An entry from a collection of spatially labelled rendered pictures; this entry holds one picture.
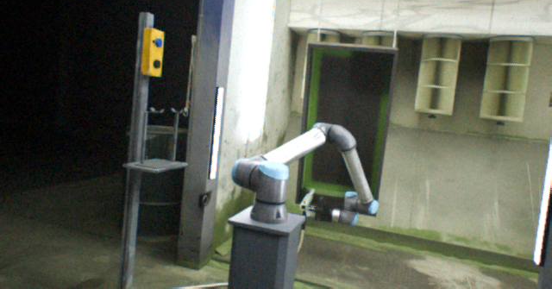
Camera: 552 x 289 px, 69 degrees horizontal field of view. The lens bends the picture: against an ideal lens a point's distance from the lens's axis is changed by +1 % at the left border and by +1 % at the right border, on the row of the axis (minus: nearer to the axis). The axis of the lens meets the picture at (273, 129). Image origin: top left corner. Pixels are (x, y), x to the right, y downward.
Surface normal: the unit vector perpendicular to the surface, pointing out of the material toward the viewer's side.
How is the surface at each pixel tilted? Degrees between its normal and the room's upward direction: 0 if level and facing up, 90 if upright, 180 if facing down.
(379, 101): 102
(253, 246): 90
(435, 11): 90
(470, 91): 90
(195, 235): 90
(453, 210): 57
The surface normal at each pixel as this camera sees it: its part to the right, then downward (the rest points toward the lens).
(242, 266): -0.32, 0.04
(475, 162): -0.22, -0.51
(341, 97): -0.25, 0.25
